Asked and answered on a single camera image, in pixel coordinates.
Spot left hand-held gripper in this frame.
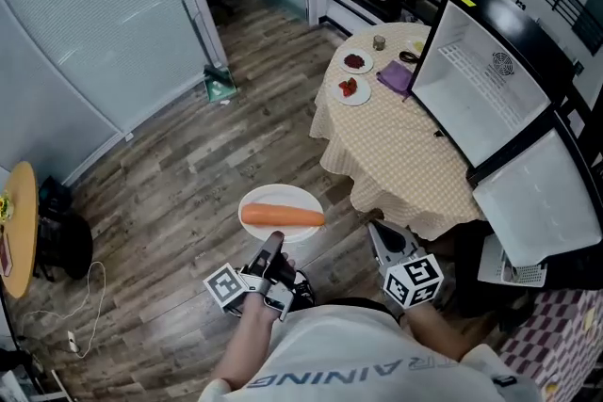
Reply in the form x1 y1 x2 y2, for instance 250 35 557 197
203 232 297 322

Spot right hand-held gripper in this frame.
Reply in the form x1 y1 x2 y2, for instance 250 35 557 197
367 221 445 310

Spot orange carrot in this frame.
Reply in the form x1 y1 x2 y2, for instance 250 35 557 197
240 201 326 228

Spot white round plate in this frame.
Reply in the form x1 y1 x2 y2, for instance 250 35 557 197
237 184 324 244

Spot black mini fridge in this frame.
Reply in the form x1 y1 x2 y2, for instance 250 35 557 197
410 0 603 269

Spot person's right forearm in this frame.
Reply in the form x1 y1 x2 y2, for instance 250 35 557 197
402 305 472 362

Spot person's left forearm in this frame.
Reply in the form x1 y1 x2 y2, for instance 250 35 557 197
209 296 279 392

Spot person's black trousers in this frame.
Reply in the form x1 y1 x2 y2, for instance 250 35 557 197
291 270 401 321

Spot table with yellow checked cloth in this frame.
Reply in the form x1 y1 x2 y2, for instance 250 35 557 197
309 22 486 241

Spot person's white t-shirt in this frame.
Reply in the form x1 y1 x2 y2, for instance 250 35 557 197
197 303 538 402

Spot white perforated basket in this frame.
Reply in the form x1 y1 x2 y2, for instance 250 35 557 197
478 233 548 287

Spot white plate of strawberries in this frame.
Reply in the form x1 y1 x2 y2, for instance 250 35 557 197
332 74 372 106

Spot purple cloth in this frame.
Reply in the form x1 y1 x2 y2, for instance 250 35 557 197
375 59 416 98

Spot green dustpan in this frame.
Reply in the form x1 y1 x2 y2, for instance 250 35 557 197
203 65 236 105

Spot white plate of red berries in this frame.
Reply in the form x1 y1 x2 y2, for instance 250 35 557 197
337 47 375 74

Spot table with red checked cloth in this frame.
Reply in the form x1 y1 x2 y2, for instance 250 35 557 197
498 289 603 402

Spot black round stool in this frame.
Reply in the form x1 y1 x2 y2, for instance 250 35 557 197
35 176 94 281

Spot round wooden table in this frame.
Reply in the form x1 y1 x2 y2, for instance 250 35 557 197
0 161 39 299

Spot red book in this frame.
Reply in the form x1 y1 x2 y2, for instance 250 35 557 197
0 234 14 277

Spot white power strip with cable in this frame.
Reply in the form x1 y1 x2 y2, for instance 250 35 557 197
23 261 107 359

